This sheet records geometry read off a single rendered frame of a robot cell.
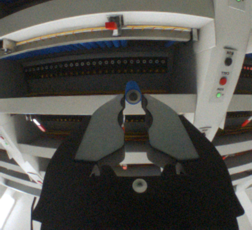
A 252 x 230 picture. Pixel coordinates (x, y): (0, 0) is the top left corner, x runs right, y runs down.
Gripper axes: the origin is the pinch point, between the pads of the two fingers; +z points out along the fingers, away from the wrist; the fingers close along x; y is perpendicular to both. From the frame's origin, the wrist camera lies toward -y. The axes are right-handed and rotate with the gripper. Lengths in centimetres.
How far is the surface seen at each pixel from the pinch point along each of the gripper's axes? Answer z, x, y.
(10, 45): 13.2, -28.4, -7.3
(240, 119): 29, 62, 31
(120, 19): 11.5, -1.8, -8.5
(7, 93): 18.8, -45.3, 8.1
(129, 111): 10.6, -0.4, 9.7
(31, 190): 10, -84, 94
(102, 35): 15.7, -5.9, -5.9
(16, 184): 11, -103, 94
